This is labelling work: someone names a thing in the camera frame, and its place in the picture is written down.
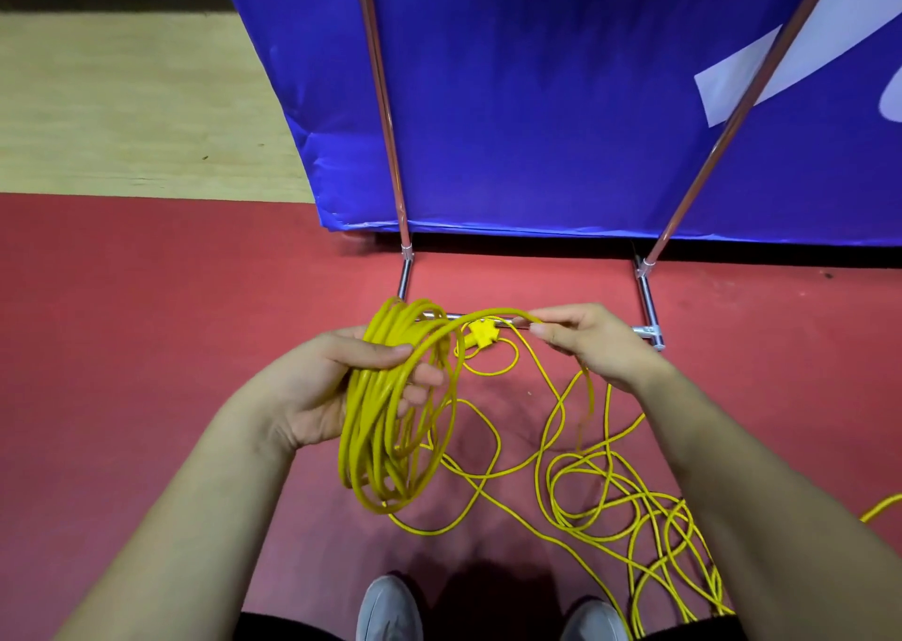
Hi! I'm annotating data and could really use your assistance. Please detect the person's left hand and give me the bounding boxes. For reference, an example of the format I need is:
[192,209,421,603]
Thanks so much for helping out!
[236,325,446,453]

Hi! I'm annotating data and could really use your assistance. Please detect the person's right hand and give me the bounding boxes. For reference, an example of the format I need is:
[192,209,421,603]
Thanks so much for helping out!
[512,302,672,396]

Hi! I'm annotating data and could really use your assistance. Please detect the long yellow cable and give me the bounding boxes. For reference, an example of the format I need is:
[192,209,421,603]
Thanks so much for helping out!
[337,297,902,640]

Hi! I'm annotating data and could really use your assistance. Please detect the person's left forearm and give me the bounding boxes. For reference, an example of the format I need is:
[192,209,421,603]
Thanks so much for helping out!
[55,394,298,641]

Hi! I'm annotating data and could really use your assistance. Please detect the person's right forearm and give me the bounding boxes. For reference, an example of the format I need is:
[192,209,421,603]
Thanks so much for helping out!
[633,364,902,641]

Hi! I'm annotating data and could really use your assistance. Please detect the person's grey left shoe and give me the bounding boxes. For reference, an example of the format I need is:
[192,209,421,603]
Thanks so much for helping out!
[355,575,424,641]

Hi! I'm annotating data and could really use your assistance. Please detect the person's grey shoe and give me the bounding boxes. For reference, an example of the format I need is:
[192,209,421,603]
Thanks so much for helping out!
[560,599,631,641]
[355,575,424,641]

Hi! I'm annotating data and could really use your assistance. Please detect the blue fabric banner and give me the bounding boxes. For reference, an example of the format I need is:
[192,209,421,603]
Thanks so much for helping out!
[211,0,902,247]

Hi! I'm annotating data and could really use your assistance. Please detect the person's black trousers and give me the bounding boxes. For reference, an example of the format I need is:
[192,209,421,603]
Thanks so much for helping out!
[233,611,749,641]

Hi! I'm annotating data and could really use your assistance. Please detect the person's grey right shoe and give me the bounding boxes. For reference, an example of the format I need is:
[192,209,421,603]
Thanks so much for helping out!
[560,599,631,641]

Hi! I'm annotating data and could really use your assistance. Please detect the yellow plastic cable connector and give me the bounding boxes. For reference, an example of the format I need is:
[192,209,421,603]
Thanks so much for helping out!
[461,317,502,351]

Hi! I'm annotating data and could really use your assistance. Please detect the metal tube banner frame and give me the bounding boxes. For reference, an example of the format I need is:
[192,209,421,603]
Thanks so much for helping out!
[350,0,851,353]

